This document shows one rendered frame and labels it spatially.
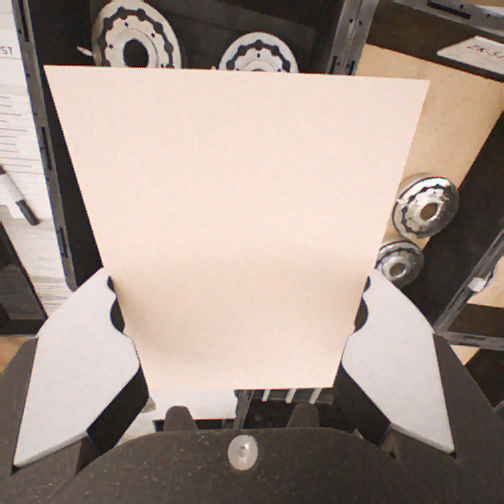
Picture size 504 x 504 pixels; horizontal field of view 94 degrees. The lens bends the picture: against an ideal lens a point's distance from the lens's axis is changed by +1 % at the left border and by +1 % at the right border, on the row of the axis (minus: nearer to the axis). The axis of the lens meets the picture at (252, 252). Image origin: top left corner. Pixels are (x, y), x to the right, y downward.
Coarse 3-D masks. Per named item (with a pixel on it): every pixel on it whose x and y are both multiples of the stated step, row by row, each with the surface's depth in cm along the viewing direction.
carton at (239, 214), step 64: (64, 128) 8; (128, 128) 8; (192, 128) 8; (256, 128) 8; (320, 128) 8; (384, 128) 8; (128, 192) 9; (192, 192) 9; (256, 192) 9; (320, 192) 9; (384, 192) 9; (128, 256) 10; (192, 256) 10; (256, 256) 10; (320, 256) 11; (128, 320) 12; (192, 320) 12; (256, 320) 12; (320, 320) 12; (192, 384) 15; (256, 384) 15; (320, 384) 15
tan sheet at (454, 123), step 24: (360, 72) 32; (384, 72) 32; (408, 72) 32; (432, 72) 32; (456, 72) 32; (432, 96) 33; (456, 96) 33; (480, 96) 34; (432, 120) 35; (456, 120) 35; (480, 120) 35; (432, 144) 36; (456, 144) 36; (480, 144) 37; (408, 168) 38; (432, 168) 38; (456, 168) 38
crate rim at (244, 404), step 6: (354, 330) 41; (246, 390) 48; (252, 390) 47; (246, 396) 48; (240, 402) 52; (246, 402) 49; (240, 408) 51; (246, 408) 50; (240, 414) 51; (240, 420) 52; (234, 426) 55; (240, 426) 54; (354, 432) 57
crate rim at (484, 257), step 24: (384, 0) 21; (408, 0) 21; (432, 0) 21; (456, 0) 21; (360, 24) 22; (456, 24) 22; (480, 24) 22; (360, 48) 23; (480, 264) 35; (456, 288) 38
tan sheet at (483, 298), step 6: (498, 264) 48; (498, 270) 48; (498, 276) 49; (492, 282) 50; (498, 282) 50; (486, 288) 50; (492, 288) 50; (498, 288) 51; (480, 294) 51; (486, 294) 51; (492, 294) 51; (498, 294) 51; (474, 300) 52; (480, 300) 52; (486, 300) 52; (492, 300) 52; (498, 300) 52; (498, 306) 53
